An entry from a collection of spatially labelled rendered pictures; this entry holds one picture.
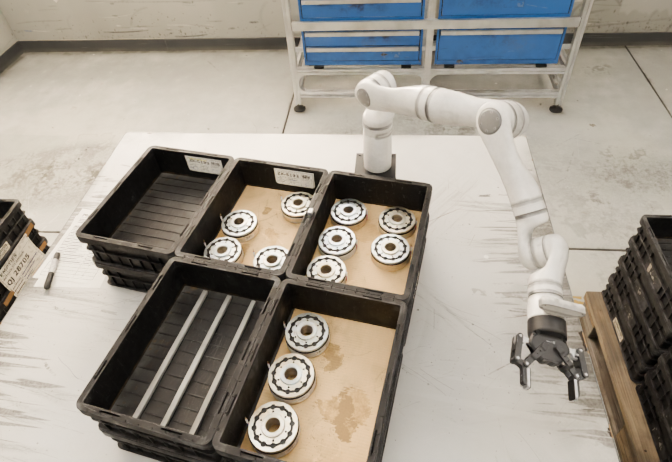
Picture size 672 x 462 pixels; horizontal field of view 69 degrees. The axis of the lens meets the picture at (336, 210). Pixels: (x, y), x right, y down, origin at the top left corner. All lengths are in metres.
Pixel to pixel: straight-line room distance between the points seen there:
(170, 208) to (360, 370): 0.78
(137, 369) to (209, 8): 3.30
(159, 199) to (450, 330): 0.95
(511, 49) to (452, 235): 1.83
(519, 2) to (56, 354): 2.70
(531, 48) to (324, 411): 2.57
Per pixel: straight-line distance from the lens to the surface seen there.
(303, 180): 1.48
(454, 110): 1.28
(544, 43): 3.24
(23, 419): 1.51
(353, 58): 3.18
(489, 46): 3.18
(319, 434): 1.11
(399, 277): 1.29
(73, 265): 1.75
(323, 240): 1.34
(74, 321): 1.61
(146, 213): 1.61
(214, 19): 4.22
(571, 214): 2.78
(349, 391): 1.14
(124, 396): 1.26
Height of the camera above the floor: 1.86
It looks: 45 degrees down
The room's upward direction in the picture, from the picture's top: 5 degrees counter-clockwise
